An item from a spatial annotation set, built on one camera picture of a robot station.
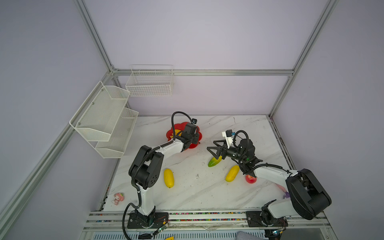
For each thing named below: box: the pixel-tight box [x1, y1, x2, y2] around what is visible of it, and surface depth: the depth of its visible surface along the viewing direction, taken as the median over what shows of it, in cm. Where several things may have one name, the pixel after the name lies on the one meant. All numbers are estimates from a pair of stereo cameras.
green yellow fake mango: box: [208, 155, 223, 168], surface depth 93 cm
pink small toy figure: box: [111, 192, 125, 206], surface depth 80 cm
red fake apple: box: [245, 174, 258, 184], surface depth 85 cm
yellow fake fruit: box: [225, 165, 240, 183], surface depth 88 cm
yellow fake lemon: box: [163, 168, 175, 189], surface depth 86 cm
